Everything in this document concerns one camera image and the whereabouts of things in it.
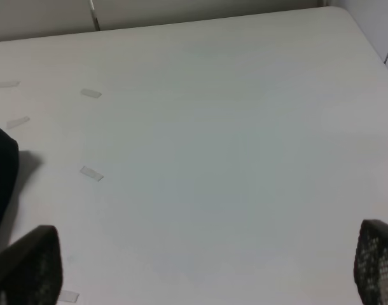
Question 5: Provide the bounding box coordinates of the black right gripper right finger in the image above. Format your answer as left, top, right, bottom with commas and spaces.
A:
354, 219, 388, 305

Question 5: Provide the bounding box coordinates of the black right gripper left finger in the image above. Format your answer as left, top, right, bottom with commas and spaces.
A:
0, 225, 63, 304

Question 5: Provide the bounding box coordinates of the black short sleeve t-shirt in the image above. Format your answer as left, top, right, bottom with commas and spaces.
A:
0, 128, 19, 225

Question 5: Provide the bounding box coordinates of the clear tape piece lower right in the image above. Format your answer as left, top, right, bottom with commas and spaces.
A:
58, 290, 80, 303

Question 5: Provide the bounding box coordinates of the clear tape piece inner top-right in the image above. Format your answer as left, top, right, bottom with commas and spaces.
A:
6, 116, 30, 129

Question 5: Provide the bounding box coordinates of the clear tape piece upper centre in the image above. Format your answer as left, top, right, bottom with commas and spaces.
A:
0, 81, 20, 88

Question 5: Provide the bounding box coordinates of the clear tape piece upper right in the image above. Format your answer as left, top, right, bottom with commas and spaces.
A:
80, 88, 101, 98

